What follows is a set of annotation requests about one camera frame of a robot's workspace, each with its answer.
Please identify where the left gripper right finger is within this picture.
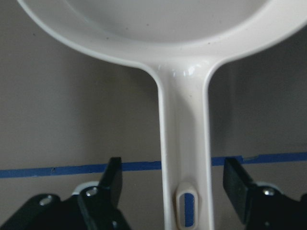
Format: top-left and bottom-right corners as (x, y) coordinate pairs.
(223, 158), (307, 230)

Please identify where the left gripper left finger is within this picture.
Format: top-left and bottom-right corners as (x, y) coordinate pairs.
(77, 157), (130, 230)

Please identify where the white plastic dustpan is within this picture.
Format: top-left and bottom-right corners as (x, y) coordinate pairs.
(19, 0), (307, 230)

